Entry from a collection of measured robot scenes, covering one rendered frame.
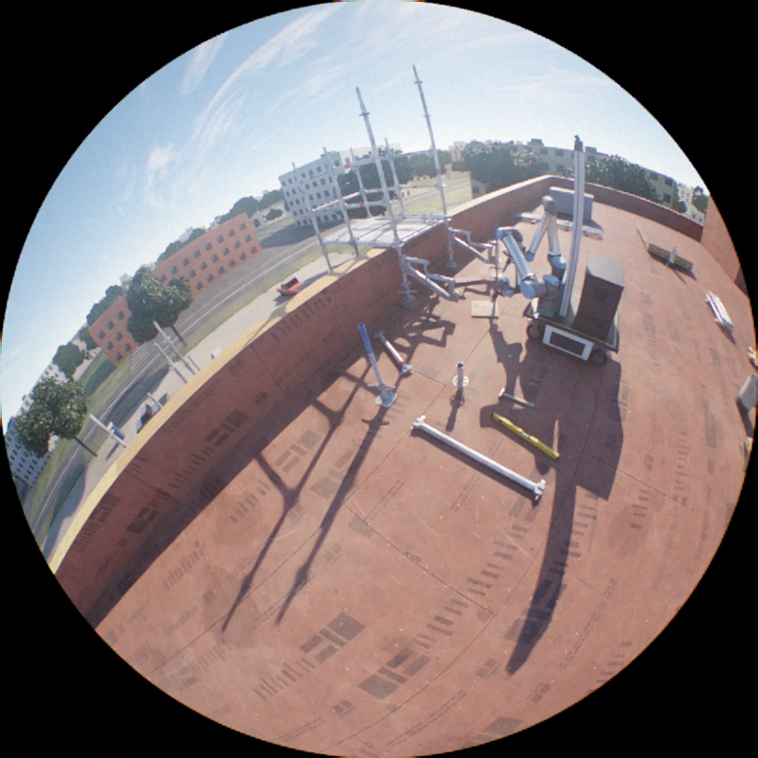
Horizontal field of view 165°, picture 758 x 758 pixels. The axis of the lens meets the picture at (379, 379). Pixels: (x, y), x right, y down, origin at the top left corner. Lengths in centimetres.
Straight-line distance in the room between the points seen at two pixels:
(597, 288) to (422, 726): 311
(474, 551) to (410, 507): 50
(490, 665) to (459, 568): 68
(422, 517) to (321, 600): 85
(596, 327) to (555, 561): 177
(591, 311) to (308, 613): 295
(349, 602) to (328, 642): 32
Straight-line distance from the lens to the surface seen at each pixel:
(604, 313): 236
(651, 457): 243
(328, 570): 182
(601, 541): 196
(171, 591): 283
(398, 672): 182
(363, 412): 215
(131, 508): 293
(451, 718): 197
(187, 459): 260
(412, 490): 177
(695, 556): 258
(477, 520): 171
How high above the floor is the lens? 167
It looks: 45 degrees down
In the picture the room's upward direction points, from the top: 19 degrees counter-clockwise
